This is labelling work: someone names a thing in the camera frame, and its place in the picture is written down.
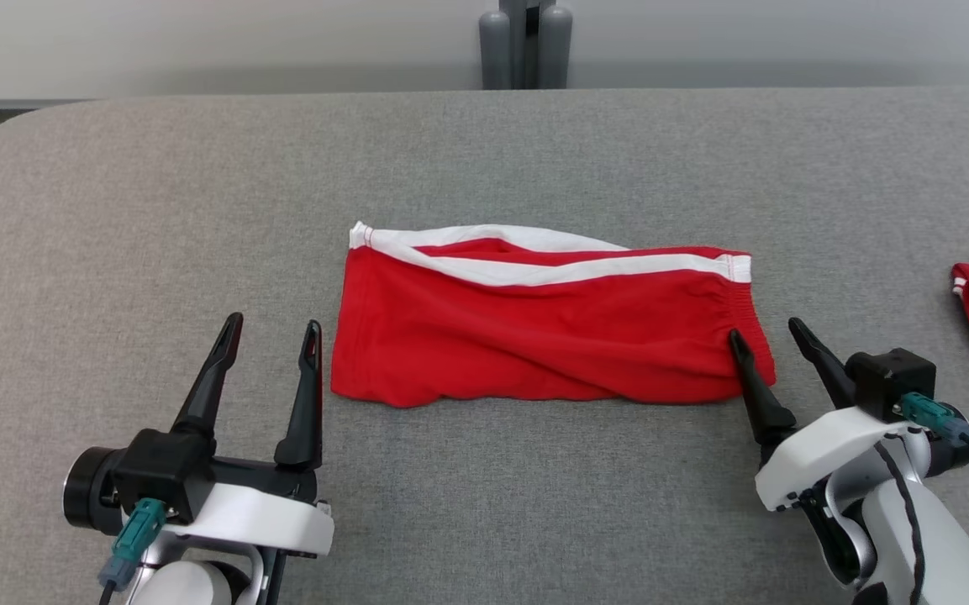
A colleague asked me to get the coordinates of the camera cable teal plug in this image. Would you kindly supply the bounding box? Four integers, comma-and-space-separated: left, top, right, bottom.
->
97, 497, 170, 605
900, 392, 969, 485

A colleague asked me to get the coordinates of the grey metal partition post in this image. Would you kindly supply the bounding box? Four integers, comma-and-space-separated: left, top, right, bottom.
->
498, 0, 556, 89

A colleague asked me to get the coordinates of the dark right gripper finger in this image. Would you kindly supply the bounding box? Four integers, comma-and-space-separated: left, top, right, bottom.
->
788, 317, 859, 411
729, 329, 798, 446

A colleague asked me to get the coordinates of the red shorts white stripe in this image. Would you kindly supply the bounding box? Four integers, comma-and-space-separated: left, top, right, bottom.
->
330, 220, 777, 410

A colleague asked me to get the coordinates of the grey cylinder post foot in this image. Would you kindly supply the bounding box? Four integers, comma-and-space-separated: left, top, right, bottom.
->
478, 8, 512, 91
539, 4, 574, 89

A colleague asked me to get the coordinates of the right camera cable teal plug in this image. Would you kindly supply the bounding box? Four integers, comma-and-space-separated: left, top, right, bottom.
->
900, 392, 969, 485

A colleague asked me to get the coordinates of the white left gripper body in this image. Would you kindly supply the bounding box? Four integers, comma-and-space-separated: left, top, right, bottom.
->
169, 458, 335, 560

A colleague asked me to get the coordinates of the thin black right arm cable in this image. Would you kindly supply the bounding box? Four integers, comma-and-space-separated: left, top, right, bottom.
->
871, 435, 927, 605

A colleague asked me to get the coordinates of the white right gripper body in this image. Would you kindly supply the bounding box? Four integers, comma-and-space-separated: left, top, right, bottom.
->
755, 408, 969, 513

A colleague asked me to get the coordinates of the left camera cable teal plug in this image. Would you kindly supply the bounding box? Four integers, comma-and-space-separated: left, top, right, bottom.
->
97, 497, 170, 605

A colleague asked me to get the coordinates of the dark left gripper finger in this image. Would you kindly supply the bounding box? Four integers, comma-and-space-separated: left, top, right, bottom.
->
170, 312, 245, 438
273, 319, 324, 471

